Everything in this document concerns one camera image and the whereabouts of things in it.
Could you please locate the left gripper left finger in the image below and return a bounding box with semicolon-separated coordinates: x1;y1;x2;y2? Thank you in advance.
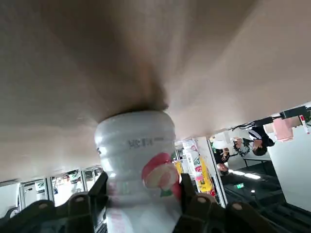
0;171;109;233

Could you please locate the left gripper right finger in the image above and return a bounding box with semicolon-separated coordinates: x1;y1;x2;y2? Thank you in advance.
171;173;277;233

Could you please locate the yellow drink bottle orange cap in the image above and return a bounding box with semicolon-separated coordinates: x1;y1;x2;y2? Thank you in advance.
174;160;215;195

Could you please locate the pink container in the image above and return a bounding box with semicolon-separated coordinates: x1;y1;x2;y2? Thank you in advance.
272;117;294;144

